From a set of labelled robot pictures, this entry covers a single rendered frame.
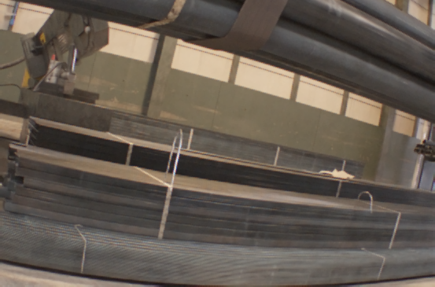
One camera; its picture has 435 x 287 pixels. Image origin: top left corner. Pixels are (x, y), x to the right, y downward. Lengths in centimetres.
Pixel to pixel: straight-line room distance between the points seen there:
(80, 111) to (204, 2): 283
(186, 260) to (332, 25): 111
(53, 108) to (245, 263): 260
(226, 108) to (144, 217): 788
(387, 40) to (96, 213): 144
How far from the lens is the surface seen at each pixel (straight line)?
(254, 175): 323
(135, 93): 932
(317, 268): 257
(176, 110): 962
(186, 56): 982
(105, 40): 412
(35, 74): 608
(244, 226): 250
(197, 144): 803
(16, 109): 553
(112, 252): 202
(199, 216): 238
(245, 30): 184
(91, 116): 449
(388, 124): 1269
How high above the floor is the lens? 72
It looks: level
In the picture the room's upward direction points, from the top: 12 degrees clockwise
